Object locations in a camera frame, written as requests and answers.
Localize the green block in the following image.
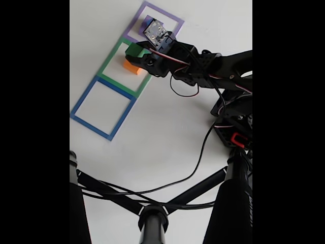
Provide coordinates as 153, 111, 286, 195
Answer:
125, 42, 152, 58

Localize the orange block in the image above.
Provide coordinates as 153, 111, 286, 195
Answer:
123, 59, 142, 76

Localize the purple block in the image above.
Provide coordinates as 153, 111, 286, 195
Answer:
138, 14, 157, 38

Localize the red clamp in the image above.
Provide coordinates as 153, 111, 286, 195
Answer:
231, 132, 248, 148

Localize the black tripod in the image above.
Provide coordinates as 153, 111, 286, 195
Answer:
70, 149, 253, 244

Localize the dark gripper camera box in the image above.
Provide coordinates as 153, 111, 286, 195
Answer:
142, 18, 177, 53

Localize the purple square frame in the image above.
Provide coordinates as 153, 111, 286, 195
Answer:
122, 1, 185, 44

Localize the green square frame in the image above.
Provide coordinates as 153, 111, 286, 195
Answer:
97, 37, 153, 99

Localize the blue square frame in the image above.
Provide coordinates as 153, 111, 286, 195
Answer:
70, 75, 138, 142

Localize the thin black cable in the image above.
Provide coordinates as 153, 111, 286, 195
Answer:
81, 179, 218, 210

